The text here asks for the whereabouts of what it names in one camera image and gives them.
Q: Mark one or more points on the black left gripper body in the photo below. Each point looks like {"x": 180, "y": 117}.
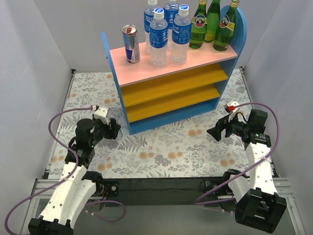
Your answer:
{"x": 113, "y": 128}

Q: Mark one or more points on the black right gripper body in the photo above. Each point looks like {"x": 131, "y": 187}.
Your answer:
{"x": 225, "y": 128}

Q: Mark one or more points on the green Perrier bottle red label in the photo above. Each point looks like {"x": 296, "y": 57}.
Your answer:
{"x": 225, "y": 31}

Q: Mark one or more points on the red bull can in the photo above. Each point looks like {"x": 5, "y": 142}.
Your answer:
{"x": 131, "y": 44}

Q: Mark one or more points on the green Perrier bottle yellow label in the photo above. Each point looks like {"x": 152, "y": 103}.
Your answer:
{"x": 198, "y": 29}

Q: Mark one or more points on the water bottle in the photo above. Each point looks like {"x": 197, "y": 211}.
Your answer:
{"x": 181, "y": 35}
{"x": 148, "y": 17}
{"x": 171, "y": 9}
{"x": 158, "y": 36}

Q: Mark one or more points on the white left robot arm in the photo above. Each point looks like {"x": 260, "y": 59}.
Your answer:
{"x": 79, "y": 155}

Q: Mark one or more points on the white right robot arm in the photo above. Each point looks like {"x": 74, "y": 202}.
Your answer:
{"x": 259, "y": 205}

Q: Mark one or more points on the blue wooden shelf unit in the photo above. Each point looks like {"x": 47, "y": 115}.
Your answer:
{"x": 152, "y": 97}

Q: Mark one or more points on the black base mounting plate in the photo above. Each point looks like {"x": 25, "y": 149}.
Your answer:
{"x": 155, "y": 191}

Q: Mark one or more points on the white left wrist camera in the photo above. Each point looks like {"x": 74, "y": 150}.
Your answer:
{"x": 100, "y": 112}

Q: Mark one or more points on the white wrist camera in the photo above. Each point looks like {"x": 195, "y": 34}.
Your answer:
{"x": 232, "y": 106}
{"x": 100, "y": 112}

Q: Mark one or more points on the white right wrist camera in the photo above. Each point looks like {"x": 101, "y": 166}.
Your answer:
{"x": 232, "y": 106}

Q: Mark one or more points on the aluminium frame rail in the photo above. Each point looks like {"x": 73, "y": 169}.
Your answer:
{"x": 44, "y": 188}

